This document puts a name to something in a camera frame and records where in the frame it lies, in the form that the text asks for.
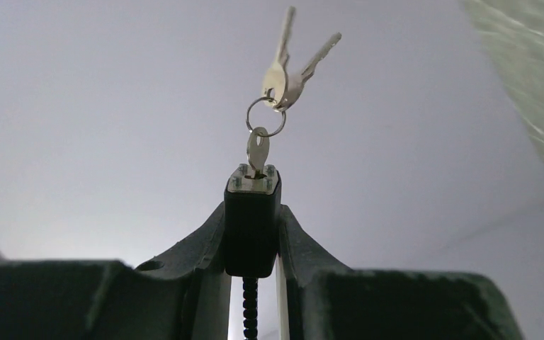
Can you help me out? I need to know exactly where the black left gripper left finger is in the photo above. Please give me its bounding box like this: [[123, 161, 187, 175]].
[[0, 207, 230, 339]]

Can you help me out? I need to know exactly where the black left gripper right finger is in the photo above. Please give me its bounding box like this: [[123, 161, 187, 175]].
[[277, 205, 523, 339]]

